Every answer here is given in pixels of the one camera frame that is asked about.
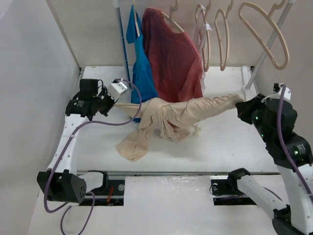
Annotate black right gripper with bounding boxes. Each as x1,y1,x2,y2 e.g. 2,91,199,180
236,92,272,141

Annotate beige hanger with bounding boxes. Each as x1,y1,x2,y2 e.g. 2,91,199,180
214,0,234,71
195,0,212,72
133,0,140,37
160,0,184,33
238,0,291,71

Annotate beige trousers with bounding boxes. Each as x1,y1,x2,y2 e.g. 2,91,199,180
115,94,243,161

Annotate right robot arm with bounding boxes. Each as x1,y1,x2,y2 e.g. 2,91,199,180
226,83,313,235

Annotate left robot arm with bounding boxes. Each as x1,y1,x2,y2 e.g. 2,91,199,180
37,79,127,206

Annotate beige hanger under white garment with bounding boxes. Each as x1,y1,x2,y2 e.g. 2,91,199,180
195,0,212,72

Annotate beige hanger under blue shirt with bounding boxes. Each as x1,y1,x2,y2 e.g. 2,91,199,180
133,0,140,37

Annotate white garment on hanger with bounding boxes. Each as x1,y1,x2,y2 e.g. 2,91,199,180
193,5,212,86

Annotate beige hanger under red shirt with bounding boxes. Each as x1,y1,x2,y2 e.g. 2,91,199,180
160,0,184,33

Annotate white clothes rack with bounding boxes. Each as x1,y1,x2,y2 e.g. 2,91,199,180
112,0,296,94

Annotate blue t-shirt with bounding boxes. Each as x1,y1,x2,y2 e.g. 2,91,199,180
126,4,158,104

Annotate red t-shirt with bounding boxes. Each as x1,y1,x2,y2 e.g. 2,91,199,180
142,8,203,102

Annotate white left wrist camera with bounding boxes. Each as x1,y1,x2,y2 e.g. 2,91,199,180
107,79,128,102

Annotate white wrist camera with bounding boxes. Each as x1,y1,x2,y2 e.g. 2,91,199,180
273,83,291,101
107,79,128,102

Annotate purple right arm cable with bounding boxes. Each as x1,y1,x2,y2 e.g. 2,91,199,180
278,84,313,196

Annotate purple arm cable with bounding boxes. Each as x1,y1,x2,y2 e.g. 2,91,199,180
43,78,143,235
278,84,313,196

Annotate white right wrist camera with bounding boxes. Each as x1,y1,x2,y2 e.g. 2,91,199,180
273,83,291,101

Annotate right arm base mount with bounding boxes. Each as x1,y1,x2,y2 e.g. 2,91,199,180
209,168,256,206

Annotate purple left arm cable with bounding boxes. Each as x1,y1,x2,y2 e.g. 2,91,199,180
43,78,143,235

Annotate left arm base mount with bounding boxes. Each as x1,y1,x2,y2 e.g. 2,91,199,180
79,170,125,206

